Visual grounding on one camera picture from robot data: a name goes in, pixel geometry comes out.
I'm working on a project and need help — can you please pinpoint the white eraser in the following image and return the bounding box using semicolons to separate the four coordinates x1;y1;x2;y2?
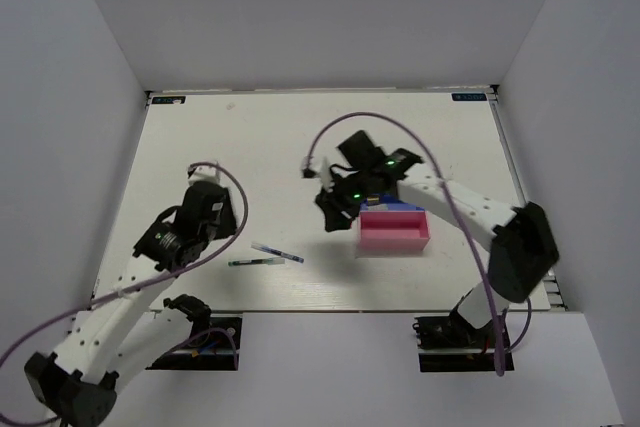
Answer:
367;204;388;211

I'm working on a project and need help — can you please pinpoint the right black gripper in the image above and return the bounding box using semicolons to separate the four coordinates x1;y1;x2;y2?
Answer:
315;169;374;234

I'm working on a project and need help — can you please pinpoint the left blue table label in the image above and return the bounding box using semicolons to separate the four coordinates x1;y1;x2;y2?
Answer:
151;96;186;105

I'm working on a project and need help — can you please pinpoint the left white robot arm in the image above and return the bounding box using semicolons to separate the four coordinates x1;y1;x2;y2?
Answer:
24;180;237;426

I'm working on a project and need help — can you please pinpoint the dark blue tray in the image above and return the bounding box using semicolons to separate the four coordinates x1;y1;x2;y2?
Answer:
360;194;424;212

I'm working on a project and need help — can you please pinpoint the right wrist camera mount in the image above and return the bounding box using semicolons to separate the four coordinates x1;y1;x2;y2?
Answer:
301;156;333;191

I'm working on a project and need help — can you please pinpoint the right blue table label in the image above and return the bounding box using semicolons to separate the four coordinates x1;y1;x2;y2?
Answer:
451;92;487;102

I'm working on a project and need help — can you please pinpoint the pink tray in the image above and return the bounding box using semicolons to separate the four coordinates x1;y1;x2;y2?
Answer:
358;210;431;255

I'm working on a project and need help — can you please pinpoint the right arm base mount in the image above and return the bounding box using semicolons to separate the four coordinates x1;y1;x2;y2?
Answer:
412;316;496;373

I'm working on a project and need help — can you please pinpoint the blue table label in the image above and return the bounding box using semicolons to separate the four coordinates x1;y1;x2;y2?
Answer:
451;92;487;102
151;96;186;105

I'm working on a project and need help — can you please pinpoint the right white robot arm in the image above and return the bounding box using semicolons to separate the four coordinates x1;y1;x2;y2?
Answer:
304;130;559;348

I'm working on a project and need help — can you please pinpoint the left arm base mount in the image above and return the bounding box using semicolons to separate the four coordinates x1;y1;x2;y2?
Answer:
148;315;243;372

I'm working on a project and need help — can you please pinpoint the blue pen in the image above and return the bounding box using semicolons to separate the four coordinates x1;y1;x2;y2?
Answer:
251;242;305;264

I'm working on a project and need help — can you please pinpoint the green pen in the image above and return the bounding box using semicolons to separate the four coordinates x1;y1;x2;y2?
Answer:
227;257;285;267

